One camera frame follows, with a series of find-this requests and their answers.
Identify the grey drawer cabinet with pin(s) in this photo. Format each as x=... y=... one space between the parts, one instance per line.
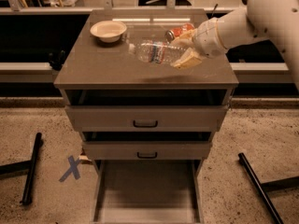
x=96 y=65

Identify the black left floor stand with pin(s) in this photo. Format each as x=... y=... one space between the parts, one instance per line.
x=29 y=167

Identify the black floor stand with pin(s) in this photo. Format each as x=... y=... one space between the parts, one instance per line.
x=264 y=188
x=29 y=167

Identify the white paper bowl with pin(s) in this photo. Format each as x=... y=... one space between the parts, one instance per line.
x=108 y=31

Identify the grey top drawer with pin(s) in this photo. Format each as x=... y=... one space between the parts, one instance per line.
x=146 y=111

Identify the black right floor stand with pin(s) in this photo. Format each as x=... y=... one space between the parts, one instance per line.
x=264 y=188

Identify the black clamp on rail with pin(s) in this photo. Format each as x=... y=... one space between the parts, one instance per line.
x=56 y=60

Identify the grey middle drawer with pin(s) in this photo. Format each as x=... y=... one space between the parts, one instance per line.
x=147 y=145

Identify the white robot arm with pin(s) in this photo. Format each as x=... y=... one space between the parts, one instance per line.
x=259 y=20

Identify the clear plastic water bottle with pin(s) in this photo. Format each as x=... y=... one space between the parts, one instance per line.
x=149 y=51

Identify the grey bottom drawer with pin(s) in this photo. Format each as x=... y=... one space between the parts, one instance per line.
x=146 y=192

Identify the blue tape cross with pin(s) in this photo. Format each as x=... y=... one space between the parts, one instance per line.
x=72 y=170

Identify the grey drawer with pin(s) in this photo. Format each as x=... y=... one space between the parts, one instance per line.
x=146 y=111
x=146 y=192
x=147 y=145

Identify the orange soda can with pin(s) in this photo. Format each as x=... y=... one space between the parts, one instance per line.
x=176 y=32

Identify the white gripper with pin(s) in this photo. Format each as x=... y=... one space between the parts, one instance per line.
x=207 y=38

